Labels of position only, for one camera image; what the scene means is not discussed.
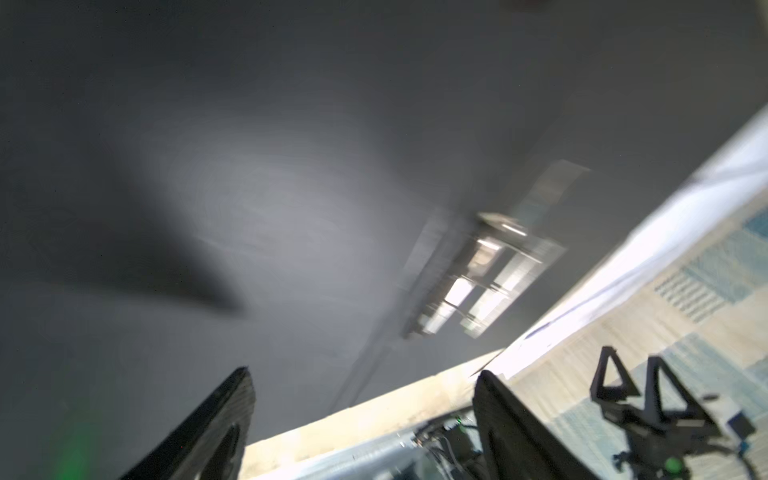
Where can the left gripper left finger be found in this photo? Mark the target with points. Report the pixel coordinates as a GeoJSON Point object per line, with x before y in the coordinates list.
{"type": "Point", "coordinates": [210, 443]}

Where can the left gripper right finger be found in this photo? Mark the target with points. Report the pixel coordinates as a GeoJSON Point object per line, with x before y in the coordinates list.
{"type": "Point", "coordinates": [516, 445]}

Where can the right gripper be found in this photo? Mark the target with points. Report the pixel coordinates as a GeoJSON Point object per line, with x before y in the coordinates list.
{"type": "Point", "coordinates": [666, 444]}

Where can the diagram sheet top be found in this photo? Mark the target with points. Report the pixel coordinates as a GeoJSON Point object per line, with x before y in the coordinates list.
{"type": "Point", "coordinates": [730, 179]}

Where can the red folder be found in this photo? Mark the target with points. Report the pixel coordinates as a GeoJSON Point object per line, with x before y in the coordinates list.
{"type": "Point", "coordinates": [343, 196]}

